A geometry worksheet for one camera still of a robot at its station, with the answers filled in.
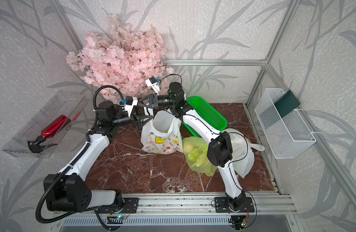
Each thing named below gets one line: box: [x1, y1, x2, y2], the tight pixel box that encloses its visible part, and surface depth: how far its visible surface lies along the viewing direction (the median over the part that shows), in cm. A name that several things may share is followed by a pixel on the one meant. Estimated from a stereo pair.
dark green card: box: [273, 89, 301, 118], surface depth 72 cm
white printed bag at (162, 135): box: [140, 110, 184, 155], surface depth 81 cm
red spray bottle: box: [26, 115, 72, 153], surface depth 63 cm
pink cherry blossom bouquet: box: [65, 14, 175, 102], surface depth 75 cm
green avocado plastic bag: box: [182, 136, 217, 177], surface depth 86 cm
